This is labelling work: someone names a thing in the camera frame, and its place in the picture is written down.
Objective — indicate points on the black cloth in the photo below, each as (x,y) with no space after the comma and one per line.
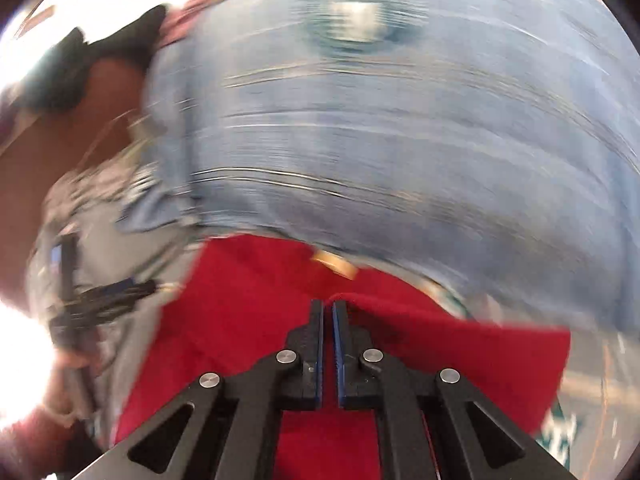
(85,65)

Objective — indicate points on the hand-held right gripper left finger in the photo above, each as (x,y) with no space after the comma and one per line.
(317,340)

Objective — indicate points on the blue plaid pillow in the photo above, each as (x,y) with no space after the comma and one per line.
(375,160)

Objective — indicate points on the maroon cloth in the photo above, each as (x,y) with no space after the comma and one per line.
(192,15)

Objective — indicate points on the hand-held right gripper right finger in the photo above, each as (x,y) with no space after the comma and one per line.
(339,340)

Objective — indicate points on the red fleece garment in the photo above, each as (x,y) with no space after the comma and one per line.
(240,310)

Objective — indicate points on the grey printed blanket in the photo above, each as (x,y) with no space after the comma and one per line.
(130,350)

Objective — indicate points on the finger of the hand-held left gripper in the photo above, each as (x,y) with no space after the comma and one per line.
(67,270)
(115,294)

